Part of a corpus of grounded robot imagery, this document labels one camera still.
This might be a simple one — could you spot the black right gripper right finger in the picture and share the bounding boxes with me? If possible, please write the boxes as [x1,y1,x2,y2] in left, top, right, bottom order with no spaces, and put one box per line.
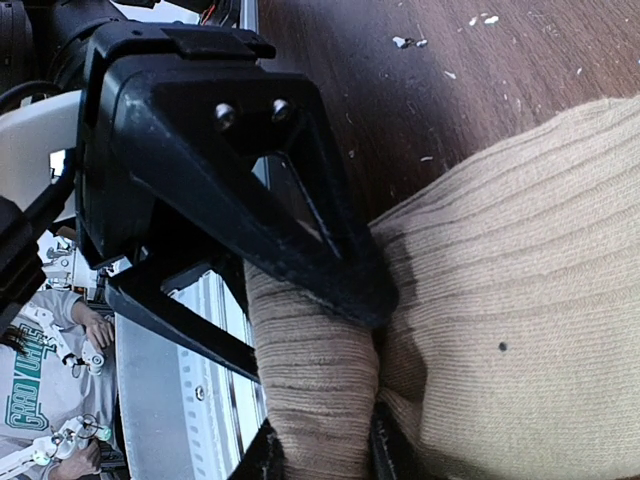
[75,21,399,329]

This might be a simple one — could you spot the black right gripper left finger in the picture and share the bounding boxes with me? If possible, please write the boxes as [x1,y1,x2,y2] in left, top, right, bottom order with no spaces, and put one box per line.
[106,259,259,382]

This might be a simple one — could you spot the tan ribbed sock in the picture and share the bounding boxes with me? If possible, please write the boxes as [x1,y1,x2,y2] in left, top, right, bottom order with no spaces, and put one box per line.
[245,98,639,479]

